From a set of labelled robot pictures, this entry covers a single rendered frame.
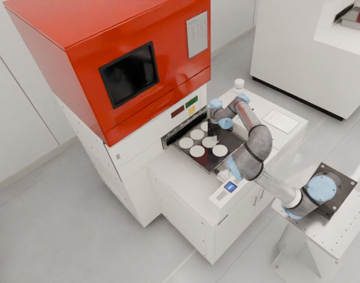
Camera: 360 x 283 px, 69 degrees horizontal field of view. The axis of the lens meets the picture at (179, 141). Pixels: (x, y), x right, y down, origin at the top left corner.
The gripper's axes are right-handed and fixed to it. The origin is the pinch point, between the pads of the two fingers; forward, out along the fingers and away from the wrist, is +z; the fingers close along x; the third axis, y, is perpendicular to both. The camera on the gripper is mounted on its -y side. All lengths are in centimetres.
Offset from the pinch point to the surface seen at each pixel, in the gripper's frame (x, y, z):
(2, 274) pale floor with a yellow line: 75, 181, 91
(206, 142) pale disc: 0.7, 7.8, 1.2
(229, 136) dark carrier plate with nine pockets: -5.9, -7.7, 1.4
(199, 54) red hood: -19, 12, -55
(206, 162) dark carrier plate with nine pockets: 17.5, 7.3, 1.4
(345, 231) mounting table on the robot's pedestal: 55, -68, 9
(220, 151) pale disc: 7.9, -1.8, 1.3
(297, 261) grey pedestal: 48, -64, 90
